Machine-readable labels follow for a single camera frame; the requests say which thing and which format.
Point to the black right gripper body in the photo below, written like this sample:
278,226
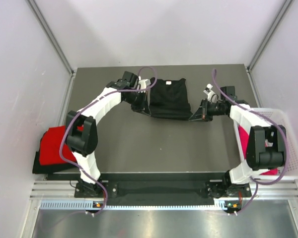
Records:
213,109

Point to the white perforated plastic basket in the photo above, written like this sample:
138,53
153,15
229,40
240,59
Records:
288,129

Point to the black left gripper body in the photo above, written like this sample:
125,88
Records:
136,100

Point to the pink t shirt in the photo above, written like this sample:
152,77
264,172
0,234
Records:
244,142

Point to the aluminium frame post left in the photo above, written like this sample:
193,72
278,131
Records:
50,35

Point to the aluminium frame post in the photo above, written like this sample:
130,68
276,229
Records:
50,35
286,5

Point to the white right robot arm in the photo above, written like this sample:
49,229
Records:
265,148

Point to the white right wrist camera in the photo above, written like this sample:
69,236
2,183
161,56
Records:
211,95

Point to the aluminium frame post right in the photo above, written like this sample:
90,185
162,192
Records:
286,5

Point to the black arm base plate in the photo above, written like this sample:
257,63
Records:
201,188

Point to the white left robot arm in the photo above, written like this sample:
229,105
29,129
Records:
81,125

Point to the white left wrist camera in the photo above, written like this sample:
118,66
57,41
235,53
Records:
143,85

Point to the red folded t shirt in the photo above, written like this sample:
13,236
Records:
49,147

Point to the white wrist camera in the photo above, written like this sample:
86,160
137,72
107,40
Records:
211,95
143,85

